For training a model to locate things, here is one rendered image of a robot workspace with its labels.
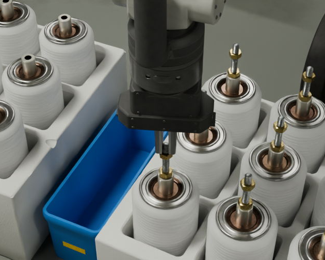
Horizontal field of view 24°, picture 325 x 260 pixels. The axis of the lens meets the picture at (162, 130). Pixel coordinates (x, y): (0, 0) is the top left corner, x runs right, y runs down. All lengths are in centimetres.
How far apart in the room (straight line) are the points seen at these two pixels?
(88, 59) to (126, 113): 42
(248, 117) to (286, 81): 43
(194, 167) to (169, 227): 11
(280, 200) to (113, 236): 25
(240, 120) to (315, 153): 13
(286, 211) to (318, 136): 13
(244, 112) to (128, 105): 30
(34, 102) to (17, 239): 22
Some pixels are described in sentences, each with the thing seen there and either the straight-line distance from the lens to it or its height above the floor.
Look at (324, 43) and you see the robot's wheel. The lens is 145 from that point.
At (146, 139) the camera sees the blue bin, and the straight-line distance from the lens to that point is 142.
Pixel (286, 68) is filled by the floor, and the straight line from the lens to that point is 165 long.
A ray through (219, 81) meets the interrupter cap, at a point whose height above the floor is 25.
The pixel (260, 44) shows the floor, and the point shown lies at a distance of 171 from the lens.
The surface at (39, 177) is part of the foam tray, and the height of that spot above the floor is 15.
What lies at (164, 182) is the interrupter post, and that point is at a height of 28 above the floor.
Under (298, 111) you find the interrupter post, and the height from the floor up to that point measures 26.
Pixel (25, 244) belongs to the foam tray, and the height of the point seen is 5.
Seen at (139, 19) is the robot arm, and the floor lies 59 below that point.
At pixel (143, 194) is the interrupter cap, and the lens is 105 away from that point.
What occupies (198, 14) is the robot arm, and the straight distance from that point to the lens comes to 80.
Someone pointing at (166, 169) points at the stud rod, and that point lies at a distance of 102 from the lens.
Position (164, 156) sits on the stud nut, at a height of 33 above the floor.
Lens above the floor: 106
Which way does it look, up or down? 45 degrees down
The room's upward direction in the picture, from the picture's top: straight up
